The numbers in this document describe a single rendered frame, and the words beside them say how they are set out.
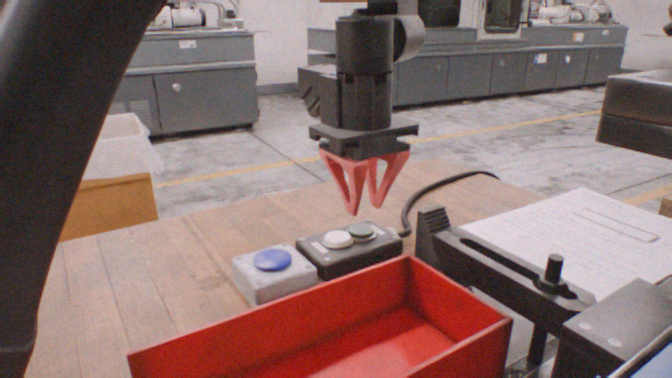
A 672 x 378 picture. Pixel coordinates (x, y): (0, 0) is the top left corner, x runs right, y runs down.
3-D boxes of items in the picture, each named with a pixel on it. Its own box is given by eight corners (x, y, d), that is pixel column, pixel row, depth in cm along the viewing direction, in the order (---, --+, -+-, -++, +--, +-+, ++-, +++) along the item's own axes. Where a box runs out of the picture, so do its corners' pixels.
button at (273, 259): (248, 269, 48) (246, 252, 47) (282, 258, 50) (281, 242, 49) (263, 287, 45) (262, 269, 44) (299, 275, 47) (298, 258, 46)
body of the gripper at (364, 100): (307, 142, 48) (303, 71, 45) (383, 128, 53) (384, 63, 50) (340, 157, 43) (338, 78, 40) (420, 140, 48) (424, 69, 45)
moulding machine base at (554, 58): (345, 119, 521) (345, 30, 484) (306, 104, 602) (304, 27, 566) (619, 86, 774) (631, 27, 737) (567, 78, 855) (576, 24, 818)
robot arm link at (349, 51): (357, 74, 50) (357, 8, 48) (405, 77, 48) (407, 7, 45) (325, 83, 45) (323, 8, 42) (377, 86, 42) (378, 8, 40)
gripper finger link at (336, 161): (319, 208, 52) (316, 128, 48) (369, 194, 56) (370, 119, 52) (352, 231, 47) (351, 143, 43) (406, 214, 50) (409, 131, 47)
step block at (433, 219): (411, 287, 48) (417, 209, 44) (432, 278, 49) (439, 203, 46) (456, 319, 43) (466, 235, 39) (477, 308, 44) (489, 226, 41)
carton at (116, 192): (50, 207, 254) (28, 121, 235) (158, 188, 281) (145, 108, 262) (43, 262, 198) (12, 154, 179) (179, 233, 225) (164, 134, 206)
